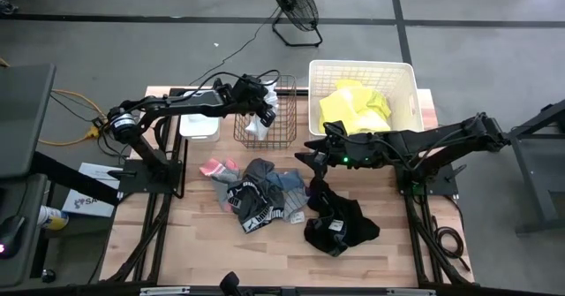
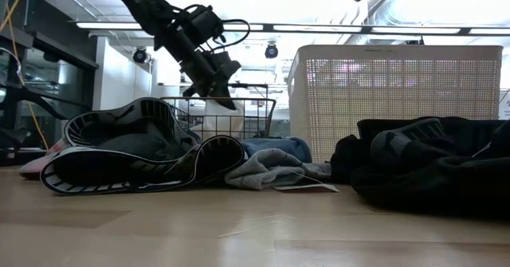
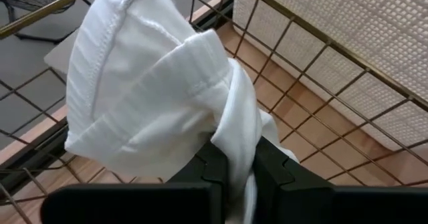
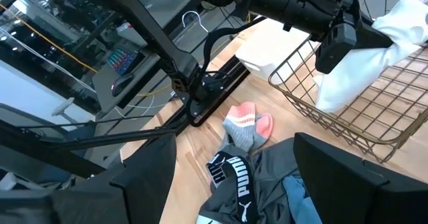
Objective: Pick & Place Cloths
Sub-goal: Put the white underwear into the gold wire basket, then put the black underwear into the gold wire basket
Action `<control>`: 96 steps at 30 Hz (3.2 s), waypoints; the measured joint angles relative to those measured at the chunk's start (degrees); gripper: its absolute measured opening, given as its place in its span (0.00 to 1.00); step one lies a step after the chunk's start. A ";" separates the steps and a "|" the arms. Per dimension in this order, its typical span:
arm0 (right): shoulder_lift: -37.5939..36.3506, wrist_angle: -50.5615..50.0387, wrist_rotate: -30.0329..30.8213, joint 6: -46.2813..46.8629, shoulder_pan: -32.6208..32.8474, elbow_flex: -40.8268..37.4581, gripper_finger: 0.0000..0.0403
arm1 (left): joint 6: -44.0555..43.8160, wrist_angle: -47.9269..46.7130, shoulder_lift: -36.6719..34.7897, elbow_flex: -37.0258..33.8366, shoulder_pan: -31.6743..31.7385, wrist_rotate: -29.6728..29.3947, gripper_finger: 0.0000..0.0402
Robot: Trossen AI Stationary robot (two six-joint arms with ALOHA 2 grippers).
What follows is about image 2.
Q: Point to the round black ceiling lamp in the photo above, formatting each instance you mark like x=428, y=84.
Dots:
x=140, y=55
x=271, y=51

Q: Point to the black left frame rails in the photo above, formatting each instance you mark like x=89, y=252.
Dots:
x=11, y=111

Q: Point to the ribbed grey pink sock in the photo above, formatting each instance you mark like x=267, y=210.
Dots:
x=36, y=165

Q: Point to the black garment with grey band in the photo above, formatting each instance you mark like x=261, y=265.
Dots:
x=418, y=187

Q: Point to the white panel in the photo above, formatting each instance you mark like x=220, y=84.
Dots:
x=506, y=107

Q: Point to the blue cloth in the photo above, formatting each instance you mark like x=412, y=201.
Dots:
x=287, y=145

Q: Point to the white plastic laundry basket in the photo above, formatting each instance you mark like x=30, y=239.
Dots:
x=398, y=99

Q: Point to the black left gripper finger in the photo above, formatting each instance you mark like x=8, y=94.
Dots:
x=194, y=91
x=227, y=97

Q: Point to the plain grey sock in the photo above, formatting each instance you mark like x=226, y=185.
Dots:
x=263, y=167

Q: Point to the black framed glass partition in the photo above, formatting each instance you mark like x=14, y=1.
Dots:
x=60, y=56

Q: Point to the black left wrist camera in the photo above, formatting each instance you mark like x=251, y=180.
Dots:
x=225, y=65

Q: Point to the overhead light bar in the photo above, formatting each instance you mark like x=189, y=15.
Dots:
x=318, y=28

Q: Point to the black Puma underwear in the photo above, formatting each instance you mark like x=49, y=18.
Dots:
x=119, y=167

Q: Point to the white paper tag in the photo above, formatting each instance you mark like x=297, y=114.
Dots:
x=311, y=187

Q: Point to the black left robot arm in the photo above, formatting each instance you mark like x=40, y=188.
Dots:
x=139, y=0

